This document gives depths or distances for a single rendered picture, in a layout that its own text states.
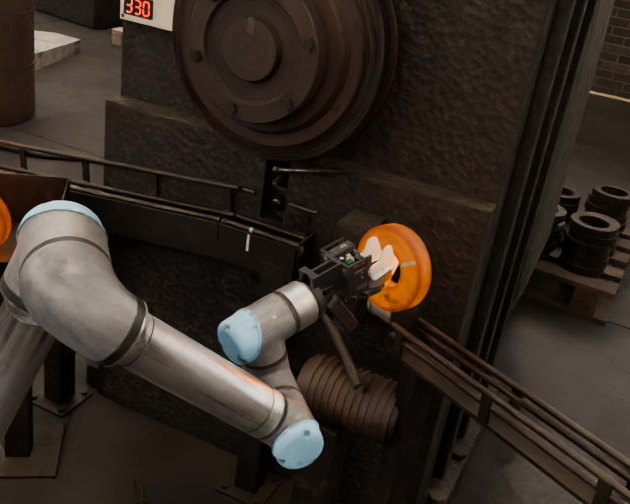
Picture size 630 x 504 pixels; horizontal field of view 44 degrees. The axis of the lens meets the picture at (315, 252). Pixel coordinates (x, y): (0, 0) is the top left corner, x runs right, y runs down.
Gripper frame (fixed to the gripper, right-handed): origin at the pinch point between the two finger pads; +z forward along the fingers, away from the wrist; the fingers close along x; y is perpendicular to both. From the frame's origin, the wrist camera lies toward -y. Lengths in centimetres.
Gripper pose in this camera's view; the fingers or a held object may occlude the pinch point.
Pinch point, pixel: (393, 258)
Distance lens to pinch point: 139.1
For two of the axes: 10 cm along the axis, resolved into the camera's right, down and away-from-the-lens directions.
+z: 7.6, -4.2, 5.0
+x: -6.5, -4.3, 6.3
